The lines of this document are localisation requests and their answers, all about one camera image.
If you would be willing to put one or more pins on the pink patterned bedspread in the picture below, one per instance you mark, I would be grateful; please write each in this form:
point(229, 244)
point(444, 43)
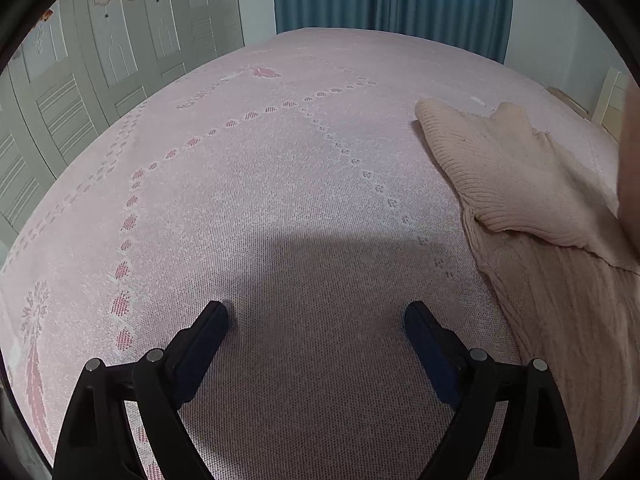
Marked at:
point(280, 185)

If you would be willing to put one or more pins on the cream wooden headboard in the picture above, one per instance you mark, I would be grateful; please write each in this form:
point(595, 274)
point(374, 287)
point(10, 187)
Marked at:
point(612, 100)

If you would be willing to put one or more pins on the beige knit sweater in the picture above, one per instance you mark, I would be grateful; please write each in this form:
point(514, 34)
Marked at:
point(500, 170)

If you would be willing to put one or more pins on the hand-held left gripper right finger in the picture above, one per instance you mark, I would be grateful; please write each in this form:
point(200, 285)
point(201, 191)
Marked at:
point(430, 355)

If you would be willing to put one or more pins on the fan-shaped door sticker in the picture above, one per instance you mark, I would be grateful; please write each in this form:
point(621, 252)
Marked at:
point(45, 16)

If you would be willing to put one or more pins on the person's right forearm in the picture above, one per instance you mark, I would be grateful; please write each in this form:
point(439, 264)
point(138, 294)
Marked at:
point(631, 160)

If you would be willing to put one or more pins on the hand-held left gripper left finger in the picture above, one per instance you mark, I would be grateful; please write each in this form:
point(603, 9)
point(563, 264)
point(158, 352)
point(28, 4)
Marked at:
point(202, 355)

